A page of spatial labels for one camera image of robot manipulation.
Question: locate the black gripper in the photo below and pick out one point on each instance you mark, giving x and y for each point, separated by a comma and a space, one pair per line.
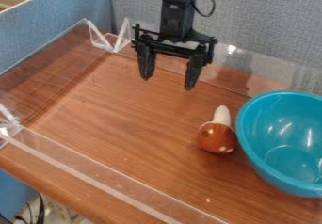
149, 42

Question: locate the brown toy mushroom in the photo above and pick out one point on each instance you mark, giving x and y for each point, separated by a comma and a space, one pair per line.
216, 136

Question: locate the blue plastic bowl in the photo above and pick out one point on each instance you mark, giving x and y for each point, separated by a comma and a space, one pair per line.
279, 132

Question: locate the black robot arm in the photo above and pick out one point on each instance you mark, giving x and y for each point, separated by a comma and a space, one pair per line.
176, 18

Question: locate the clear acrylic back barrier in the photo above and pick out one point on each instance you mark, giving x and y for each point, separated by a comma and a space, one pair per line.
242, 70

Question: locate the clear acrylic barrier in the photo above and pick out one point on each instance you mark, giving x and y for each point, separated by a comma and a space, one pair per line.
242, 70
159, 205
28, 44

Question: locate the clear acrylic left barrier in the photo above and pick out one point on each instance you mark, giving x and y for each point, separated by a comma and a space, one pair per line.
28, 44

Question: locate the clear acrylic front barrier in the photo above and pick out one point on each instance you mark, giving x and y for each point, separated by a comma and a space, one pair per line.
159, 205

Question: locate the clear acrylic corner bracket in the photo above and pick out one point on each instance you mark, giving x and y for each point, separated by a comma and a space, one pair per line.
107, 41

